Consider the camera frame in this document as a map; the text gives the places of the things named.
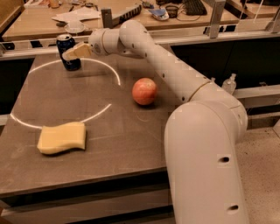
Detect yellow sponge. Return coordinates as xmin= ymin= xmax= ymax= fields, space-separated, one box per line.
xmin=37 ymin=122 xmax=86 ymax=155

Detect clear bottle right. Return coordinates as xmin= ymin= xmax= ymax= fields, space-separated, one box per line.
xmin=222 ymin=73 xmax=236 ymax=95

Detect blue pepsi can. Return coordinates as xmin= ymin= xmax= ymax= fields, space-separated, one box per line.
xmin=56 ymin=33 xmax=81 ymax=71

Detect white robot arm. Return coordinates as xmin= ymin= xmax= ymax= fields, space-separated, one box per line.
xmin=62 ymin=20 xmax=249 ymax=224

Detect blue white face mask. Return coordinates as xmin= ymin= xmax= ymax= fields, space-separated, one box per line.
xmin=149 ymin=9 xmax=169 ymax=21

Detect grey metal post right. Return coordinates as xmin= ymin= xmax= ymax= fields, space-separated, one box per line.
xmin=207 ymin=0 xmax=226 ymax=39

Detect upper drawer front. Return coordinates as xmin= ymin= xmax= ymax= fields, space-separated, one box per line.
xmin=2 ymin=189 xmax=172 ymax=224

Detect grey metal post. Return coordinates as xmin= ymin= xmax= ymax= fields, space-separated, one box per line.
xmin=207 ymin=0 xmax=226 ymax=39
xmin=101 ymin=9 xmax=113 ymax=29

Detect grey metal post left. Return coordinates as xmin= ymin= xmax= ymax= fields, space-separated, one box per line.
xmin=101 ymin=9 xmax=113 ymax=29

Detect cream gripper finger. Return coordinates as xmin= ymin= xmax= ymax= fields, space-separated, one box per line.
xmin=62 ymin=42 xmax=91 ymax=60

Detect black keyboard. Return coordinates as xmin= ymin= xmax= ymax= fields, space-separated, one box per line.
xmin=183 ymin=0 xmax=207 ymax=16

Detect white round dish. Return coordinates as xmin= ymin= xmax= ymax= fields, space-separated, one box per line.
xmin=64 ymin=21 xmax=86 ymax=34

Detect grey power strip box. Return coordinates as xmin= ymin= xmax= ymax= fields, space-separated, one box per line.
xmin=112 ymin=3 xmax=142 ymax=26

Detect white papers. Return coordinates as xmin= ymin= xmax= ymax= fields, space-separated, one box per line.
xmin=52 ymin=7 xmax=101 ymax=22

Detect red apple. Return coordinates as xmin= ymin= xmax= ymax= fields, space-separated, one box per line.
xmin=132 ymin=78 xmax=158 ymax=106

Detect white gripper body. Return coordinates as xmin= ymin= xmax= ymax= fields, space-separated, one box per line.
xmin=88 ymin=30 xmax=105 ymax=55

